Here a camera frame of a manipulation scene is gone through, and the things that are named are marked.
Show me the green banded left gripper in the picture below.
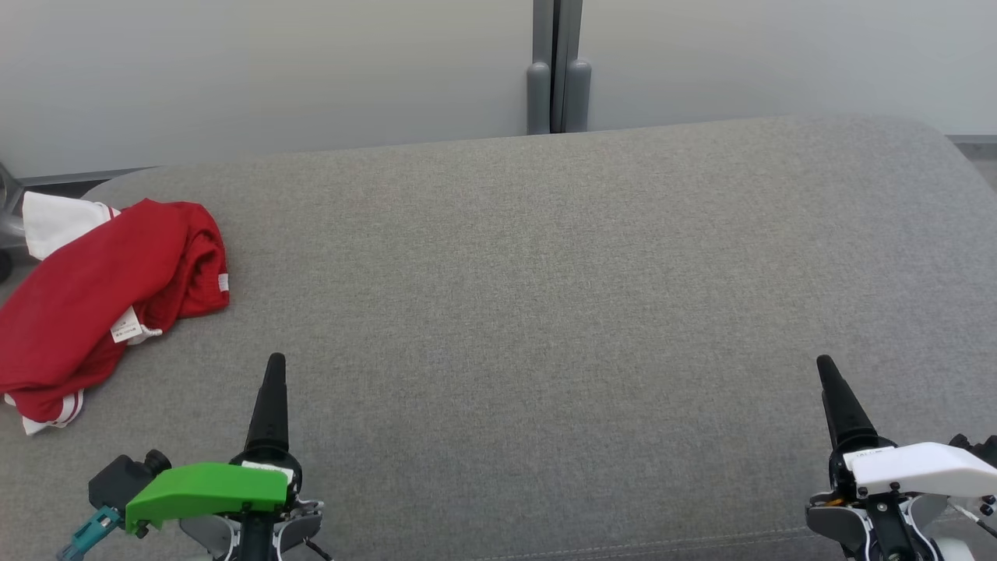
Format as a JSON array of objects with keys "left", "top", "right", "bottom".
[{"left": 125, "top": 353, "right": 325, "bottom": 561}]

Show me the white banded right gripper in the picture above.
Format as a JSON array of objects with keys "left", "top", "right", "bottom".
[{"left": 806, "top": 355, "right": 997, "bottom": 561}]

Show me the red jersey top striped trim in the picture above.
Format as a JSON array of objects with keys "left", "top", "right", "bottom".
[{"left": 0, "top": 191, "right": 192, "bottom": 436}]

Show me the teal left camera cable connector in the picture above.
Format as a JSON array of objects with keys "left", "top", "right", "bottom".
[{"left": 56, "top": 505, "right": 124, "bottom": 561}]

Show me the grey metal cart frame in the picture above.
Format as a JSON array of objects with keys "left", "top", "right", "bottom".
[{"left": 0, "top": 162, "right": 26, "bottom": 251}]

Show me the grey rounded post foot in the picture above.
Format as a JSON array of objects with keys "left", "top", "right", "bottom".
[
  {"left": 527, "top": 62, "right": 552, "bottom": 136},
  {"left": 565, "top": 58, "right": 592, "bottom": 132}
]

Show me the grey vertical partition post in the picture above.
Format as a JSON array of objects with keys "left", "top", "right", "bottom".
[{"left": 533, "top": 0, "right": 584, "bottom": 134}]

